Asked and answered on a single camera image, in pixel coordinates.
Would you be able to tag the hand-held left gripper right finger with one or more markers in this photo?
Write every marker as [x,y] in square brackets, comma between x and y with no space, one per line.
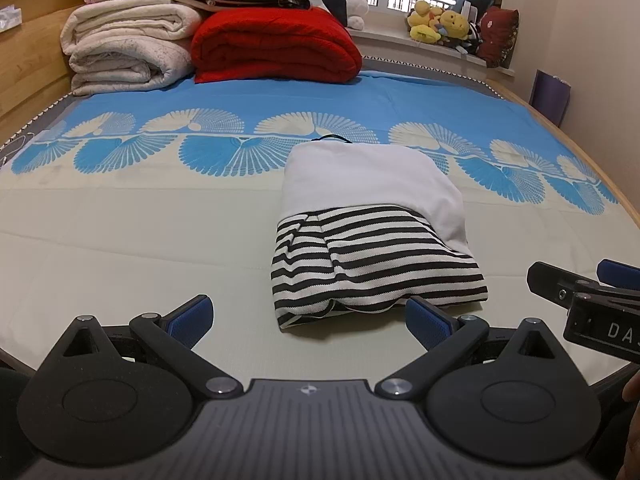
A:
[425,320]

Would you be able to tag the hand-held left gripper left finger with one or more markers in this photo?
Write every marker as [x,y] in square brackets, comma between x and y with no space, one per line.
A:
[192,317]

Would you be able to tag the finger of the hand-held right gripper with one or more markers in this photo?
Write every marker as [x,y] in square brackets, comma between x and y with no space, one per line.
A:
[620,271]
[550,282]

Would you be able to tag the black white striped garment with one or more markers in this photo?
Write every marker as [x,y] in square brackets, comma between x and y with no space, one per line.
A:
[370,255]

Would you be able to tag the person's right hand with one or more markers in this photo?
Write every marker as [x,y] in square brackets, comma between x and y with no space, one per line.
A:
[633,388]

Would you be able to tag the blue patterned bed sheet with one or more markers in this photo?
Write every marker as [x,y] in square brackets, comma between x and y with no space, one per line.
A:
[125,210]

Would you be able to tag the purple bag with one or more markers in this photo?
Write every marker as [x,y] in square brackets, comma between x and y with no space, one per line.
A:
[550,97]

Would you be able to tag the dark red cushion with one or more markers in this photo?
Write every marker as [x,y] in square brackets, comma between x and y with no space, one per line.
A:
[497,35]

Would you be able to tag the striped plush toy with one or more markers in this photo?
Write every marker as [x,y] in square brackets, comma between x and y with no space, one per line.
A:
[472,37]

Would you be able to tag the yellow plush toy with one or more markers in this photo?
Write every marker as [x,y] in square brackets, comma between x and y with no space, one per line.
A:
[425,22]
[454,24]

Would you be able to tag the white window sill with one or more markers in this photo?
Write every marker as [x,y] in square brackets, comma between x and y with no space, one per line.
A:
[390,40]

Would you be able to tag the red folded blanket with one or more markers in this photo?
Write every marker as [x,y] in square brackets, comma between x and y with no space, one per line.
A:
[275,45]

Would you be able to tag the beige folded quilt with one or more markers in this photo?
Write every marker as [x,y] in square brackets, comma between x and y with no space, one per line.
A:
[125,40]

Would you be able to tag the white plush toy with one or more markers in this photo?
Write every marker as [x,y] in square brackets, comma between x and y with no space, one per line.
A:
[356,6]

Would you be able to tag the tissue box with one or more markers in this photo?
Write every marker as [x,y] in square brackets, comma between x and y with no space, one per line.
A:
[10,16]

